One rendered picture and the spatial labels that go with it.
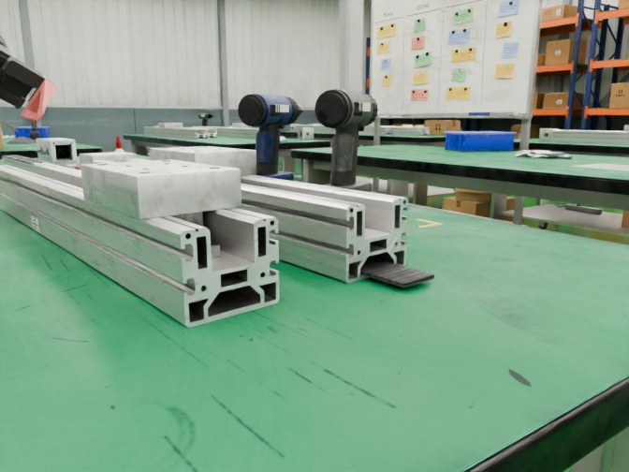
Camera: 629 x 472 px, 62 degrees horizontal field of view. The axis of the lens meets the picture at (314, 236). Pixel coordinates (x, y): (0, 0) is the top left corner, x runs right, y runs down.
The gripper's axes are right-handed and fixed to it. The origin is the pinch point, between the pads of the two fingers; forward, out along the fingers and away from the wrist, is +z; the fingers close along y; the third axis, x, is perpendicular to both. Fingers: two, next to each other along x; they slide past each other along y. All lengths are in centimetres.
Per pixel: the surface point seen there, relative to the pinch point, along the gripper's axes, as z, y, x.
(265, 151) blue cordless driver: 0.7, 41.0, -14.7
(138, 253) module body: 37.9, 5.0, -3.8
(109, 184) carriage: 30.8, 2.3, -6.3
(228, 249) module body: 41.5, 10.4, -9.5
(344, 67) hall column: -625, 595, -138
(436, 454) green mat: 70, 4, -15
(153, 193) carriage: 37.4, 2.5, -9.8
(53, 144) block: -114, 58, 42
